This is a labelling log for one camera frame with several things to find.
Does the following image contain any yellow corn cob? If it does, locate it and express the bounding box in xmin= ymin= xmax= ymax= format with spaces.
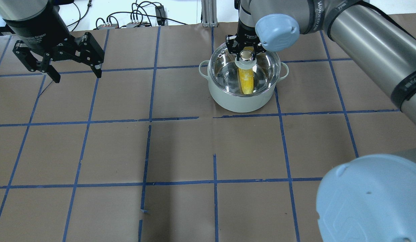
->
xmin=236 ymin=46 xmax=257 ymax=94

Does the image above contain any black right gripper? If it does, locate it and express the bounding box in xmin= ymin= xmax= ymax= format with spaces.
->
xmin=225 ymin=24 xmax=266 ymax=61

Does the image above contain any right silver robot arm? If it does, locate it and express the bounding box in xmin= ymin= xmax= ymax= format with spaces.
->
xmin=213 ymin=32 xmax=416 ymax=242

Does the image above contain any brown paper table mat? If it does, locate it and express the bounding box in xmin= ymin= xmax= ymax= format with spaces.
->
xmin=0 ymin=13 xmax=416 ymax=242

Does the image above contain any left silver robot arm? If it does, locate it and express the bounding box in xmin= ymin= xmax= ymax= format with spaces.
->
xmin=0 ymin=0 xmax=105 ymax=83

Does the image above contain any white cooking pot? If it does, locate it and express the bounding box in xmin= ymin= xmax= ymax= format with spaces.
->
xmin=198 ymin=43 xmax=289 ymax=113

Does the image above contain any aluminium frame post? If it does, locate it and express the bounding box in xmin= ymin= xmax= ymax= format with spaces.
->
xmin=201 ymin=0 xmax=218 ymax=28

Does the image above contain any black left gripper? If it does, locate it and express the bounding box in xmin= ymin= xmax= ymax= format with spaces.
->
xmin=12 ymin=7 xmax=105 ymax=84

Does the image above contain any glass pot lid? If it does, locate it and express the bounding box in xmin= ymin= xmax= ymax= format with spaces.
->
xmin=207 ymin=43 xmax=289 ymax=97

